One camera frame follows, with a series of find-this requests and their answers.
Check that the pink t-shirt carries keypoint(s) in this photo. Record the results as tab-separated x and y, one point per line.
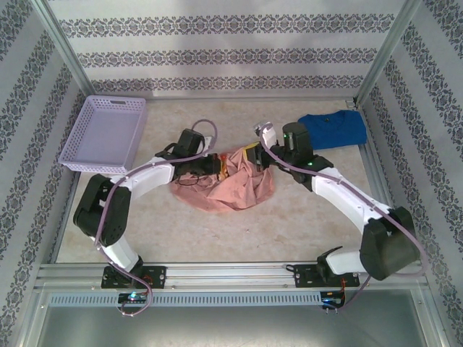
231	195

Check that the blue t-shirt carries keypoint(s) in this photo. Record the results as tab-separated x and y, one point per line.
340	130

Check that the lilac perforated plastic basket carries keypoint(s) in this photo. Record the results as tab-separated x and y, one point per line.
105	133

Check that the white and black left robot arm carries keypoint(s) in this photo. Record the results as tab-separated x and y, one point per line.
105	209

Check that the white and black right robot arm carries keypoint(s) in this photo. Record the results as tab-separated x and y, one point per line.
387	249

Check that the grey sheet metal panel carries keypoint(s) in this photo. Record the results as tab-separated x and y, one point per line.
231	329

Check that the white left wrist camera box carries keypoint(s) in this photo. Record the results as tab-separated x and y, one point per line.
209	139

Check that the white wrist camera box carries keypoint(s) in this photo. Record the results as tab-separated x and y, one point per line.
209	139
269	135

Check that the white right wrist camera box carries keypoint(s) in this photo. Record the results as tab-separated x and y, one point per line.
269	135

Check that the aluminium frame crossbar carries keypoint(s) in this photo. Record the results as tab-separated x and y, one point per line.
231	98

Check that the ribbed aluminium side rail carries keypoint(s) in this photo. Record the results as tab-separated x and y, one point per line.
376	173

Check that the aluminium mounting rail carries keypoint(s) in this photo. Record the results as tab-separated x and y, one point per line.
231	275

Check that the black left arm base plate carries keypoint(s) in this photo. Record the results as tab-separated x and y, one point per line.
155	277

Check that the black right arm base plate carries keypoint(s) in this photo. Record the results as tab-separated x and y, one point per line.
307	276

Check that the aluminium frame post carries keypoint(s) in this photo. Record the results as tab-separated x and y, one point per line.
384	54
68	54

